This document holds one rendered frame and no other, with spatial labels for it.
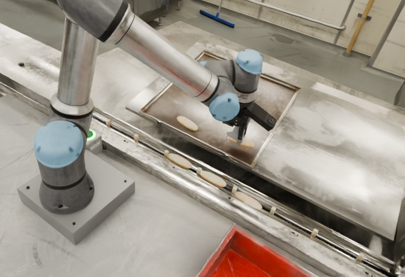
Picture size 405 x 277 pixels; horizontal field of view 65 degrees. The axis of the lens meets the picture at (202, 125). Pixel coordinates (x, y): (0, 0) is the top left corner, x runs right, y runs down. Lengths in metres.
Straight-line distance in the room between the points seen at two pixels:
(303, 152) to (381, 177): 0.27
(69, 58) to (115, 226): 0.50
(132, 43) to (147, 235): 0.58
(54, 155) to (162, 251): 0.40
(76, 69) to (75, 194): 0.34
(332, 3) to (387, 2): 0.61
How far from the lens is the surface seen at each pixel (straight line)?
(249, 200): 1.09
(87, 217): 1.00
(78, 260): 1.00
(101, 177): 1.09
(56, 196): 0.98
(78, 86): 0.91
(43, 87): 1.44
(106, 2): 0.67
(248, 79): 0.92
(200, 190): 1.08
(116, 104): 1.47
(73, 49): 0.86
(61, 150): 0.87
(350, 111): 1.48
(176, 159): 1.16
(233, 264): 1.00
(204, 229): 1.04
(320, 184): 1.19
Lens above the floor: 1.69
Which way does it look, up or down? 39 degrees down
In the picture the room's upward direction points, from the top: 10 degrees clockwise
